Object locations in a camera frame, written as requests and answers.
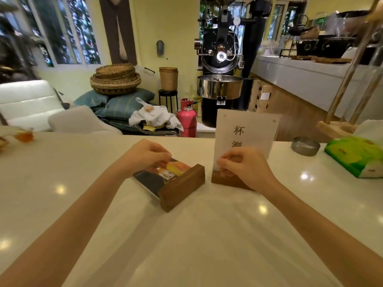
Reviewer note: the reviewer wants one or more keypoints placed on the person's right hand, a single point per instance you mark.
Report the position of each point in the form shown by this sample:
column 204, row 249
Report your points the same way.
column 252, row 173

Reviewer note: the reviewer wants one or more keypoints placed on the person's left hand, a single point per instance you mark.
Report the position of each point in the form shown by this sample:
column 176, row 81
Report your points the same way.
column 140, row 155

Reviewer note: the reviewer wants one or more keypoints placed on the person's left fingers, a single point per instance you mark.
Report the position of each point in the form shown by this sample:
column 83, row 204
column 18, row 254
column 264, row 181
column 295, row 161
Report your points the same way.
column 161, row 156

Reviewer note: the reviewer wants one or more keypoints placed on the person's right thumb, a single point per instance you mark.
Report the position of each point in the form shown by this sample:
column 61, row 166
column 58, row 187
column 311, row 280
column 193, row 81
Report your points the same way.
column 225, row 167

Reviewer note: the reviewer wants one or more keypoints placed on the colourful picture card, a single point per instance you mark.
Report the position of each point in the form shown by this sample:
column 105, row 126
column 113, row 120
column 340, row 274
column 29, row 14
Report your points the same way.
column 161, row 176

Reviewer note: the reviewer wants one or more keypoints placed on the white paper sign card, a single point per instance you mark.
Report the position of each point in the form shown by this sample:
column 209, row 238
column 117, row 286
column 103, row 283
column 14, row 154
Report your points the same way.
column 245, row 131

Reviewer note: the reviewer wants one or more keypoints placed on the person's right forearm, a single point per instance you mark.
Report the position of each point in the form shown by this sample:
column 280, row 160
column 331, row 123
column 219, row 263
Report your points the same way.
column 326, row 236

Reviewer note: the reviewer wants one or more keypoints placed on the person's left forearm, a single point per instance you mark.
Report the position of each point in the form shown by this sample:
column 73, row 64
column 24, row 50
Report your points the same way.
column 59, row 233

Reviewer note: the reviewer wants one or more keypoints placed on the dark wooden card stand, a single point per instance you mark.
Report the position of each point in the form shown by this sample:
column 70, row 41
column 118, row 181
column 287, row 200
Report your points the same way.
column 223, row 179
column 181, row 188

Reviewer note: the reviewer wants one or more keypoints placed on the white crumpled cloth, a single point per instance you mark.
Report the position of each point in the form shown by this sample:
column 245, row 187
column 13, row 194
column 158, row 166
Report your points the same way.
column 157, row 116

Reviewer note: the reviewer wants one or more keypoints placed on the red gas cylinder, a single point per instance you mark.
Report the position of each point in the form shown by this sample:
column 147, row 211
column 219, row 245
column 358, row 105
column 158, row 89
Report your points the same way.
column 187, row 119

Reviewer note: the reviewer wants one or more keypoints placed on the black round stool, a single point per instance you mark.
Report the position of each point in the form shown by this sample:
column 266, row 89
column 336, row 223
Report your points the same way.
column 168, row 95

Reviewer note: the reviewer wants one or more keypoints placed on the blue striped cushion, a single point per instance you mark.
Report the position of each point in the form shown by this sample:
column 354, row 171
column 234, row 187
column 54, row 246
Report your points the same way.
column 125, row 104

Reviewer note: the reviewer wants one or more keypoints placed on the tall woven basket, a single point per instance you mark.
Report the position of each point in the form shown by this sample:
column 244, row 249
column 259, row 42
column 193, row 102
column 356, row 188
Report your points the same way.
column 168, row 79

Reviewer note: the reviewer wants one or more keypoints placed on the round metal ashtray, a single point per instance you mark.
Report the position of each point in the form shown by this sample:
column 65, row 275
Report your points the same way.
column 305, row 146

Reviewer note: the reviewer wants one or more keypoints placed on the white shell chair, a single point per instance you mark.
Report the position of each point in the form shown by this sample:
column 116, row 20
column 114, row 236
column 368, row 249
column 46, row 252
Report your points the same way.
column 80, row 121

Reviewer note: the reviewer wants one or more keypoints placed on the stack of flat woven baskets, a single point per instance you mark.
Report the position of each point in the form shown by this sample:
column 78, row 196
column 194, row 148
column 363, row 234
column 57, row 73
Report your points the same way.
column 115, row 80

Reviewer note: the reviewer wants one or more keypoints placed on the plain blue cushion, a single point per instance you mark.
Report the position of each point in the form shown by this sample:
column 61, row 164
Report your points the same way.
column 89, row 100

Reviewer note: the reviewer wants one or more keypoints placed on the black coffee roaster machine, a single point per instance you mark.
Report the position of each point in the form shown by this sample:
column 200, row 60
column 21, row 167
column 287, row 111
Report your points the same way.
column 221, row 56

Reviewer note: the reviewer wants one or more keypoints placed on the white service counter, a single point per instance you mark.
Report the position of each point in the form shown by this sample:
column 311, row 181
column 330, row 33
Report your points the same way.
column 308, row 80

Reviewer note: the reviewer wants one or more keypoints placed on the green tissue pack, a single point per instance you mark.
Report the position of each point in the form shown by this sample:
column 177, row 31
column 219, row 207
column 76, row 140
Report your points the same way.
column 354, row 155

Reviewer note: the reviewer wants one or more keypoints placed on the amber drinking glass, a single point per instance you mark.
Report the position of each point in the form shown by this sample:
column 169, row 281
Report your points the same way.
column 24, row 135

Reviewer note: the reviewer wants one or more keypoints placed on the light wooden rack stand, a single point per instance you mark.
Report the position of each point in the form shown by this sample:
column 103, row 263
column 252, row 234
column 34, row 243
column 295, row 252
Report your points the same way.
column 344, row 86

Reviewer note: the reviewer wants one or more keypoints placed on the white padded armchair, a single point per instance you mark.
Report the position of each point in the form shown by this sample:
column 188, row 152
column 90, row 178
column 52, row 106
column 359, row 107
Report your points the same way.
column 27, row 104

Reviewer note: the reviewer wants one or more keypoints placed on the white plastic bag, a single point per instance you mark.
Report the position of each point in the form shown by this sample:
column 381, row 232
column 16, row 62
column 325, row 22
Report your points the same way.
column 371, row 128

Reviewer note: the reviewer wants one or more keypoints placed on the black kettle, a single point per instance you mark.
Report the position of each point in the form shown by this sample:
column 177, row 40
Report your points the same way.
column 297, row 26

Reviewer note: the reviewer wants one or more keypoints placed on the white framed window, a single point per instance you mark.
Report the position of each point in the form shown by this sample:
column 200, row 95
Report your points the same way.
column 59, row 29

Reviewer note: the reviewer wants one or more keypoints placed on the grey wall lamp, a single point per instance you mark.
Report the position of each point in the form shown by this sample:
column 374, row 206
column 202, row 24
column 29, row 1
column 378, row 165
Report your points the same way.
column 160, row 47

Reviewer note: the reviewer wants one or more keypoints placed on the brown wall hanging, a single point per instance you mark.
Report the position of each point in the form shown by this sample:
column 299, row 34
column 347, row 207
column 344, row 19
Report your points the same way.
column 118, row 29

